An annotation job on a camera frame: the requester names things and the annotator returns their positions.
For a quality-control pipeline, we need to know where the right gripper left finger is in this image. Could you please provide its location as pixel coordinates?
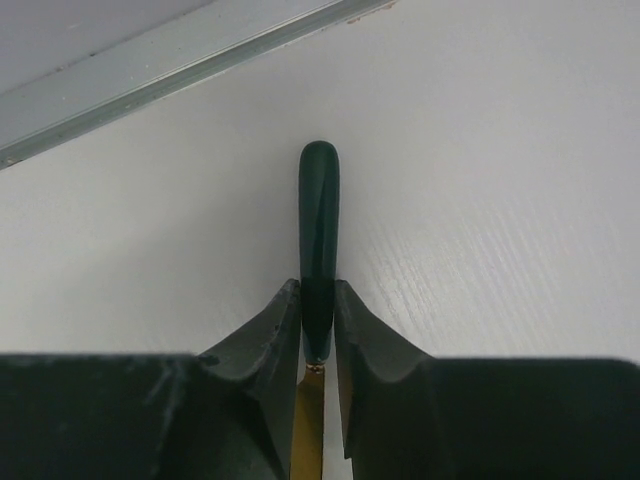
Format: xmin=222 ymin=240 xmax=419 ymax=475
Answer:
xmin=1 ymin=280 xmax=300 ymax=479

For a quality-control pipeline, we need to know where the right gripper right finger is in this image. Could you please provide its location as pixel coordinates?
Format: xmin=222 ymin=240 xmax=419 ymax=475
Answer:
xmin=334 ymin=281 xmax=639 ymax=479

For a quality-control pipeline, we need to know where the aluminium frame edge strip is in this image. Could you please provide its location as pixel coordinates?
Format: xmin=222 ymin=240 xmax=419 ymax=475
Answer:
xmin=1 ymin=1 xmax=386 ymax=168

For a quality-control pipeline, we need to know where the gold knife green handle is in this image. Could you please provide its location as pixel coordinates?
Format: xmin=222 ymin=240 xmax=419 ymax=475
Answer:
xmin=290 ymin=140 xmax=340 ymax=479

